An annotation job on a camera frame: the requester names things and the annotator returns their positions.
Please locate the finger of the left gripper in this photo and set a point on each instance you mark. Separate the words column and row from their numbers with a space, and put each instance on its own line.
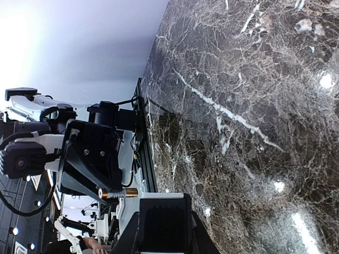
column 87, row 182

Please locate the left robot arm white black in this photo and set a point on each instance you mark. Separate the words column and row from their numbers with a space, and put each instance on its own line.
column 26, row 110

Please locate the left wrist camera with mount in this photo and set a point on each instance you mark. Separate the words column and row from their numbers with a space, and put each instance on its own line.
column 30, row 153

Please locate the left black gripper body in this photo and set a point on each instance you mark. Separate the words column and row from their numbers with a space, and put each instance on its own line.
column 89, row 145

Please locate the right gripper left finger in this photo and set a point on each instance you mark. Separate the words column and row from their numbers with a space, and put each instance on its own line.
column 128, row 242

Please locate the person's hand in background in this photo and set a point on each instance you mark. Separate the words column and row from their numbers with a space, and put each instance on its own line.
column 94, row 245

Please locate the white remote control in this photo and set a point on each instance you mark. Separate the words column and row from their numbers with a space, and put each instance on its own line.
column 165, row 223

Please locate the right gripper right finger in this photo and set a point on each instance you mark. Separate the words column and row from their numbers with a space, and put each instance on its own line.
column 202, row 242

